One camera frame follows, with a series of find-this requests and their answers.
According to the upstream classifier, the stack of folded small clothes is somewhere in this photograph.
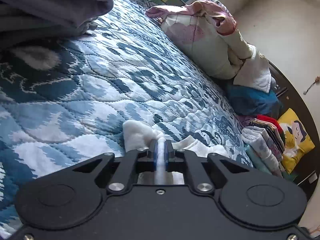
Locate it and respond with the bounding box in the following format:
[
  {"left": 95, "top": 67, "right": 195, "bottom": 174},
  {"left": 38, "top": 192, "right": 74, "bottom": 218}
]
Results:
[{"left": 241, "top": 115, "right": 285, "bottom": 178}]

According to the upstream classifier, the folded dark grey garment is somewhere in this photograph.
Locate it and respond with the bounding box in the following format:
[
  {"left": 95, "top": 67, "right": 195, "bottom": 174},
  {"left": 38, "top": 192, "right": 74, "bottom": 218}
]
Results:
[{"left": 1, "top": 15, "right": 98, "bottom": 49}]

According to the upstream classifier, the folded teal blue garment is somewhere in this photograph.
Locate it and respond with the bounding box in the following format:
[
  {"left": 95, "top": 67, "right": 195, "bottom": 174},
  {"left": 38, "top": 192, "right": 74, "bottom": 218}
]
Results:
[{"left": 225, "top": 83, "right": 282, "bottom": 118}]

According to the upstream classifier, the folded lavender garment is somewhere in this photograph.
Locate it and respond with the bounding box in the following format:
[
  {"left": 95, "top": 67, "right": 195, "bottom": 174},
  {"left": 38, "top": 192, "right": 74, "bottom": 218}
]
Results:
[{"left": 0, "top": 0, "right": 115, "bottom": 30}]

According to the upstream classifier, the yellow cartoon cushion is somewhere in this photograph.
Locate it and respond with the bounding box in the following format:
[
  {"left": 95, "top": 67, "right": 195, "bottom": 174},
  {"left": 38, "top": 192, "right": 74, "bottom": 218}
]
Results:
[{"left": 278, "top": 108, "right": 315, "bottom": 174}]

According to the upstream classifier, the white pink floral pillow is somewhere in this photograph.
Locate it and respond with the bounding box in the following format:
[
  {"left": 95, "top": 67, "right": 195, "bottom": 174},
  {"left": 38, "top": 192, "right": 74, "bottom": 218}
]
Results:
[{"left": 146, "top": 0, "right": 273, "bottom": 93}]

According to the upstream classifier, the blue white patterned quilt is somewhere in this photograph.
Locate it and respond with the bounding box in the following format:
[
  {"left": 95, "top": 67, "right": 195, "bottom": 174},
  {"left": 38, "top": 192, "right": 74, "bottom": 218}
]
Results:
[{"left": 1, "top": 0, "right": 252, "bottom": 238}]

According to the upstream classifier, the white quilted garment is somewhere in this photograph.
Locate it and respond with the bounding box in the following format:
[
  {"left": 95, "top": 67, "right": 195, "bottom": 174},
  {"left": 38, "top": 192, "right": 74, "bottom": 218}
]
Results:
[{"left": 123, "top": 120, "right": 231, "bottom": 185}]

